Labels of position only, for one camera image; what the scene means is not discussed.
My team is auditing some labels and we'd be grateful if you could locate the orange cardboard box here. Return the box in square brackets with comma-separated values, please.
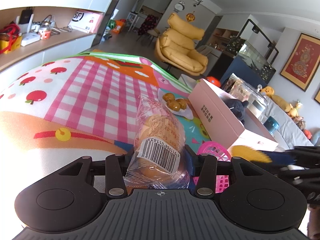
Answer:
[112, 20, 125, 34]

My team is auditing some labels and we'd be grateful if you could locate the red framed wall picture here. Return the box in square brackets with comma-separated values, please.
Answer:
[280, 33, 320, 92]

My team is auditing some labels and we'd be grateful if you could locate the white SF express parcel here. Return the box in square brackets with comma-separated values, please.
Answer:
[68, 10, 103, 34]

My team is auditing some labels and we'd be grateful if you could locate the teal thermos bottle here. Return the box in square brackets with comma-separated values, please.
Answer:
[263, 116, 279, 135]

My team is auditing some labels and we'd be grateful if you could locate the yellow giraffe plush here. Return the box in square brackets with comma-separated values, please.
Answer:
[288, 100, 303, 118]

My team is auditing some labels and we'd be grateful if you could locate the yellow lounge armchair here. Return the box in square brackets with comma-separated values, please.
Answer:
[155, 12, 208, 76]

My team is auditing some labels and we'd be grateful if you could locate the black plush toy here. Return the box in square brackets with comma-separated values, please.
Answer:
[223, 99, 249, 125]

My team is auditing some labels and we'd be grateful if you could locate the pink plastic strainer scoop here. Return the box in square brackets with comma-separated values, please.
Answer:
[192, 141, 231, 193]

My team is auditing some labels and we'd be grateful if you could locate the glass fish tank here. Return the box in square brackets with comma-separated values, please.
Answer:
[226, 36, 276, 83]

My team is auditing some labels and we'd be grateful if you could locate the tray of brown buns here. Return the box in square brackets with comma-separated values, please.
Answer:
[158, 89, 194, 120]

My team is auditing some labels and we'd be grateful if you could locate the packaged bread with QR label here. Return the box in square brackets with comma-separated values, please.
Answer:
[124, 96, 190, 191]

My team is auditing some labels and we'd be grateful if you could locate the large glass jar with lid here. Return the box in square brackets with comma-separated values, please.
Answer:
[229, 79, 267, 120]

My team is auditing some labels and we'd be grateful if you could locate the yellow plush bear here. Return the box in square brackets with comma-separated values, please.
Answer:
[260, 86, 292, 113]

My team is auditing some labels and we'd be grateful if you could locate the panda wall clock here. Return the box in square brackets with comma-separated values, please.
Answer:
[174, 1, 185, 13]

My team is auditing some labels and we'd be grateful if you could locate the colourful cartoon play mat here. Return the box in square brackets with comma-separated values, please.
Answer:
[1, 51, 191, 158]

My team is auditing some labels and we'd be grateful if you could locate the pink gift box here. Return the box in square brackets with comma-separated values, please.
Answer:
[188, 79, 278, 151]

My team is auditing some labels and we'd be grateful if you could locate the grey sofa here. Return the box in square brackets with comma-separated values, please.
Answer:
[259, 96, 313, 150]

